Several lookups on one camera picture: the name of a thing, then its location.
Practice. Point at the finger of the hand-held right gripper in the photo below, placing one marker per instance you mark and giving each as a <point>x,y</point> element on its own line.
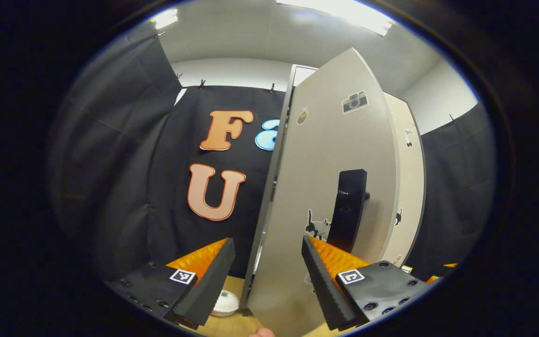
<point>440,272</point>

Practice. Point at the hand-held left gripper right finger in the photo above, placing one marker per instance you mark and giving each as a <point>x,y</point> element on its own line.
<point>325,285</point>

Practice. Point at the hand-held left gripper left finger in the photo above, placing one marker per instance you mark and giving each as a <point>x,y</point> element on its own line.
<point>206,285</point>

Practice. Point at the white cabinet door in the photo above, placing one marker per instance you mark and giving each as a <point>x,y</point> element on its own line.
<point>410,187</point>
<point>316,150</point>

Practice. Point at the white shoe cabinet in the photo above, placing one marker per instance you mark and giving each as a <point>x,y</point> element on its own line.
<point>304,75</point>

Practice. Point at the white round object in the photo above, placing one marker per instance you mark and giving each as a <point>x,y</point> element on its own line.
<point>226,304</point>

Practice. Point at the black backdrop cloth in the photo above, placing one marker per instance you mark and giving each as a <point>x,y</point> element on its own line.
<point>105,154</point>
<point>180,224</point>
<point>461,187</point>

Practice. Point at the narrow ceiling light strip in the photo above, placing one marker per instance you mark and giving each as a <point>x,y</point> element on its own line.
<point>164,18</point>

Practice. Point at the wide ceiling light panel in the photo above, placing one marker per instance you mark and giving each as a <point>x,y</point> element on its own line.
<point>339,11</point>

